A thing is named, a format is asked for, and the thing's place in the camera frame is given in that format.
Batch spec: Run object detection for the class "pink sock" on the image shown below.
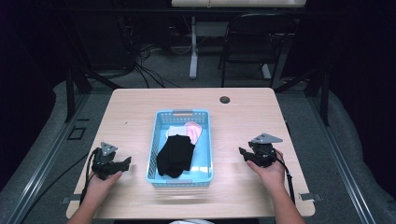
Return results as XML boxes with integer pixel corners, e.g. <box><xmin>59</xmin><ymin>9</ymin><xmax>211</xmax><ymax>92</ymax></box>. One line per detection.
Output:
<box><xmin>184</xmin><ymin>120</ymin><xmax>204</xmax><ymax>146</ymax></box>

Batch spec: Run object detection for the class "white sock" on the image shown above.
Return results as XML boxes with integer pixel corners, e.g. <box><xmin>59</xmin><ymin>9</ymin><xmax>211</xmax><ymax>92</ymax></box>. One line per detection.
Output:
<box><xmin>164</xmin><ymin>125</ymin><xmax>190</xmax><ymax>140</ymax></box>

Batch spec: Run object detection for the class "black metal stand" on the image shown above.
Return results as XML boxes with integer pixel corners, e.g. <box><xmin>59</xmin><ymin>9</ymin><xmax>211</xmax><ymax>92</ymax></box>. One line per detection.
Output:
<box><xmin>46</xmin><ymin>8</ymin><xmax>124</xmax><ymax>123</ymax></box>
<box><xmin>274</xmin><ymin>55</ymin><xmax>332</xmax><ymax>127</ymax></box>

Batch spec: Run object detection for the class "black folding chair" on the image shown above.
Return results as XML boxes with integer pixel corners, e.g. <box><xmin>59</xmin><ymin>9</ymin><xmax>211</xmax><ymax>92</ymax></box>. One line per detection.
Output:
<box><xmin>218</xmin><ymin>12</ymin><xmax>297</xmax><ymax>89</ymax></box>

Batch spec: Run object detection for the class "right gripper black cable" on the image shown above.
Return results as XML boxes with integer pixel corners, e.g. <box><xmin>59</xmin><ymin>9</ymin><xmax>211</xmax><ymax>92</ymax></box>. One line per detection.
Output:
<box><xmin>262</xmin><ymin>147</ymin><xmax>296</xmax><ymax>205</ymax></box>

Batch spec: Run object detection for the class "white desk leg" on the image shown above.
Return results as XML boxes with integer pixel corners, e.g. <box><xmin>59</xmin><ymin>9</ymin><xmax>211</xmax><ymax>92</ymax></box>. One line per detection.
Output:
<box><xmin>189</xmin><ymin>16</ymin><xmax>200</xmax><ymax>80</ymax></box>

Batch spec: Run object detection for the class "bundle of floor cables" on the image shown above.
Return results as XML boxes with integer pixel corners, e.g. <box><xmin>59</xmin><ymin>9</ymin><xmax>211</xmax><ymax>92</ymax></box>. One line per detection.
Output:
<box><xmin>102</xmin><ymin>40</ymin><xmax>194</xmax><ymax>90</ymax></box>

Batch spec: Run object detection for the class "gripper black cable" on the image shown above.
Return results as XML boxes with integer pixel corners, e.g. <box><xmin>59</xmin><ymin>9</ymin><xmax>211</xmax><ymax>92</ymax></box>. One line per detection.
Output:
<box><xmin>262</xmin><ymin>147</ymin><xmax>296</xmax><ymax>205</ymax></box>
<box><xmin>19</xmin><ymin>147</ymin><xmax>101</xmax><ymax>224</ymax></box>

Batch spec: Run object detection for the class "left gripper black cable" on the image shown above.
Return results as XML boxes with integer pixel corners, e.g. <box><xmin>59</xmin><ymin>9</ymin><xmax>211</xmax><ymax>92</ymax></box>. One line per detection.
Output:
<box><xmin>19</xmin><ymin>147</ymin><xmax>101</xmax><ymax>224</ymax></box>

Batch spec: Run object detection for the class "blue plastic basket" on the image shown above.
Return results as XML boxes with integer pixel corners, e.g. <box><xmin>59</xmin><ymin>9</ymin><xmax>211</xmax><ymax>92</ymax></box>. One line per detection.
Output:
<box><xmin>146</xmin><ymin>108</ymin><xmax>215</xmax><ymax>189</ymax></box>

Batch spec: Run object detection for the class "person's left hand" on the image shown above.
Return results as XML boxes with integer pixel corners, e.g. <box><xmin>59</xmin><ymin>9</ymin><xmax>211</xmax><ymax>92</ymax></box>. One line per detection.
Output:
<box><xmin>82</xmin><ymin>170</ymin><xmax>123</xmax><ymax>206</ymax></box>

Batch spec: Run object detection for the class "white desk top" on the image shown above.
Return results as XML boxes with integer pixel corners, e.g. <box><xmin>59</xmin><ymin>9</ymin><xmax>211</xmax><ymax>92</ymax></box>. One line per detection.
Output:
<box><xmin>171</xmin><ymin>0</ymin><xmax>307</xmax><ymax>8</ymax></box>

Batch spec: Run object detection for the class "person's right hand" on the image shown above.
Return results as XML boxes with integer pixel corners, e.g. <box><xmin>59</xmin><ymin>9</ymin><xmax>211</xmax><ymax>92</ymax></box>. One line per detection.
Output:
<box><xmin>246</xmin><ymin>149</ymin><xmax>286</xmax><ymax>192</ymax></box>

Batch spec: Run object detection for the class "black sock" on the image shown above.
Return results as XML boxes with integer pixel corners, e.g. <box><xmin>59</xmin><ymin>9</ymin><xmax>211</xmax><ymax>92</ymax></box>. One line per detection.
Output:
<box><xmin>156</xmin><ymin>133</ymin><xmax>196</xmax><ymax>179</ymax></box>

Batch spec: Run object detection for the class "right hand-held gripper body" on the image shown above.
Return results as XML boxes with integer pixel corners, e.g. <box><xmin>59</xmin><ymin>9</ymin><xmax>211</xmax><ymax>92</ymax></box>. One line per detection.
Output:
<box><xmin>247</xmin><ymin>133</ymin><xmax>284</xmax><ymax>168</ymax></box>

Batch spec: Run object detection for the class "metal table bracket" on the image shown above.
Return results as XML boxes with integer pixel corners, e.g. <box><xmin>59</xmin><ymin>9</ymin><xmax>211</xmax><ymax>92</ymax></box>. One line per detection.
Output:
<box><xmin>61</xmin><ymin>194</ymin><xmax>82</xmax><ymax>205</ymax></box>

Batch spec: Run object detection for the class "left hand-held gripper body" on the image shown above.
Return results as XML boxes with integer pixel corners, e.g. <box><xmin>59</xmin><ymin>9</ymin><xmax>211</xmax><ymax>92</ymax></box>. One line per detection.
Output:
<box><xmin>91</xmin><ymin>141</ymin><xmax>125</xmax><ymax>181</ymax></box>

